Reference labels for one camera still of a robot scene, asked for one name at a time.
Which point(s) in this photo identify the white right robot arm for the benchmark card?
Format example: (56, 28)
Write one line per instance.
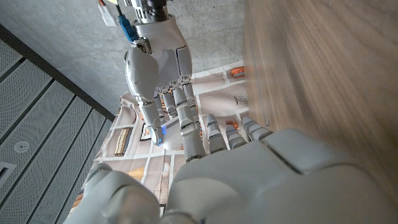
(152, 9)

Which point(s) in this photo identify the printed bookshelf backdrop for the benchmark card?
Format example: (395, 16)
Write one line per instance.
(217, 99)

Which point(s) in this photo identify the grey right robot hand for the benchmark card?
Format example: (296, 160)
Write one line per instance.
(155, 62)

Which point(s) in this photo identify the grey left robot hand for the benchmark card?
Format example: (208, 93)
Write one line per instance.
(248, 186)

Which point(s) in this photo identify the round white ceiling sensor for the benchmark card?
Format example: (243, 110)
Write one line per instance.
(21, 146)

